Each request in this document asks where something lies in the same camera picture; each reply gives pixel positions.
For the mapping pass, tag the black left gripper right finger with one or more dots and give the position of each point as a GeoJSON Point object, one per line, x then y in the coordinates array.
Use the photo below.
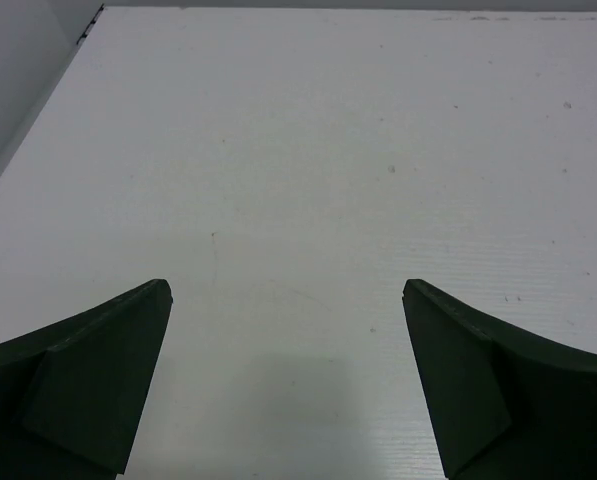
{"type": "Point", "coordinates": [504, 403]}

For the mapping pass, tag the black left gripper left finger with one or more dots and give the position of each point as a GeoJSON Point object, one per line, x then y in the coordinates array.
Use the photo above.
{"type": "Point", "coordinates": [72, 393]}

